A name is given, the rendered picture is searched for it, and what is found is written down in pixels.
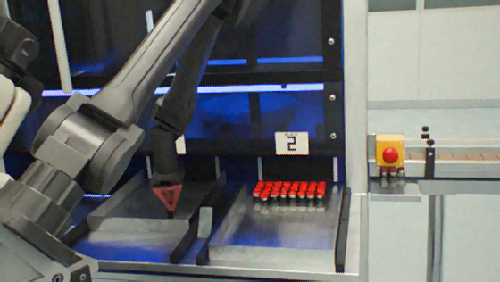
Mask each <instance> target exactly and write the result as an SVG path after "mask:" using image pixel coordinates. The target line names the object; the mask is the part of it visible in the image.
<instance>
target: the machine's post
mask: <svg viewBox="0 0 500 282"><path fill-rule="evenodd" d="M342 18H343V68H344V119H345V187H351V195H362V239H361V267H360V282H368V56H367V0H342Z"/></svg>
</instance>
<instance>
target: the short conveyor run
mask: <svg viewBox="0 0 500 282"><path fill-rule="evenodd" d="M421 131H424V133H421V139H405V148H404V167H405V169H404V172H405V180H418V181H419V185H420V191H421V193H448V194H490V195H500V139H430V138H429V133H427V131H429V126H427V125H424V126H422V127H421ZM371 179H380V167H378V166H376V165H375V155H368V192H370V191H371Z"/></svg>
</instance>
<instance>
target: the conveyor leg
mask: <svg viewBox="0 0 500 282"><path fill-rule="evenodd" d="M422 194H423V195H429V216H428V243H427V270H426V282H444V263H445V243H446V205H447V196H448V195H457V194H448V193H422Z"/></svg>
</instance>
